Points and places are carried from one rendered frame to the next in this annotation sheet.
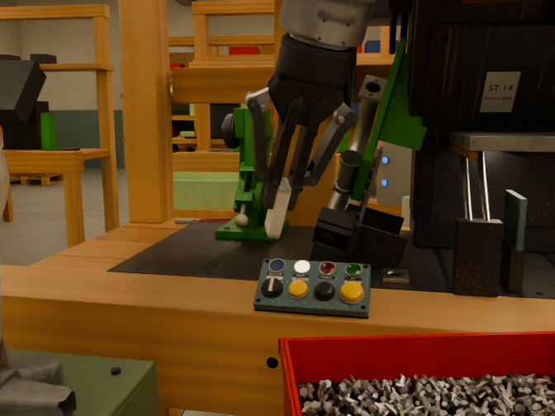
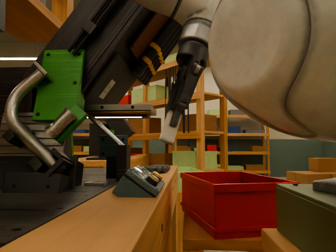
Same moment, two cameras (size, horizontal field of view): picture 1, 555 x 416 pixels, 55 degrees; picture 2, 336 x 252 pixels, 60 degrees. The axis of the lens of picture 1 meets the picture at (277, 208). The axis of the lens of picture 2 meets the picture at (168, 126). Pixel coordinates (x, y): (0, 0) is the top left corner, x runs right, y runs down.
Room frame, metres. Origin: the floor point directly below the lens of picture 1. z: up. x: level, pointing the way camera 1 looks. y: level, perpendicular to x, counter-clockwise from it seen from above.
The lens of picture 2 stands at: (0.72, 0.62, 1.00)
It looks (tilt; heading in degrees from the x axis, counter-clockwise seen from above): 4 degrees up; 263
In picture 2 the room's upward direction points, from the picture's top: straight up
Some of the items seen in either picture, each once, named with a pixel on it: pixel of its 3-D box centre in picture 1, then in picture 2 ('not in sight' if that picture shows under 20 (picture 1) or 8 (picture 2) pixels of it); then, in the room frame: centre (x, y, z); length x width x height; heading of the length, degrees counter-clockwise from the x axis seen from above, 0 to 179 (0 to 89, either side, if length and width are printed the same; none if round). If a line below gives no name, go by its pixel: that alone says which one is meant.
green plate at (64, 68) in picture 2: (403, 106); (64, 86); (0.90, -0.21, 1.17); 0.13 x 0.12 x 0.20; 79
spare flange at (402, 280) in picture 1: (396, 276); (96, 183); (0.81, -0.19, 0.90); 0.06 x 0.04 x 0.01; 168
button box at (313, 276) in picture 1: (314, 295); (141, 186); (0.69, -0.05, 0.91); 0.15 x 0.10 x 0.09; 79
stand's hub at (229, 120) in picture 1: (230, 131); not in sight; (1.15, 0.10, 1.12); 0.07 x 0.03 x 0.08; 169
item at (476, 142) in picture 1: (503, 141); (95, 112); (0.83, -0.35, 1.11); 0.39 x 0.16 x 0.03; 169
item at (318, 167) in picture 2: not in sight; (319, 175); (-3.40, -5.30, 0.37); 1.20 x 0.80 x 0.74; 1
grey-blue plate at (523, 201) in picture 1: (512, 240); (113, 156); (0.77, -0.35, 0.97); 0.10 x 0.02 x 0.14; 169
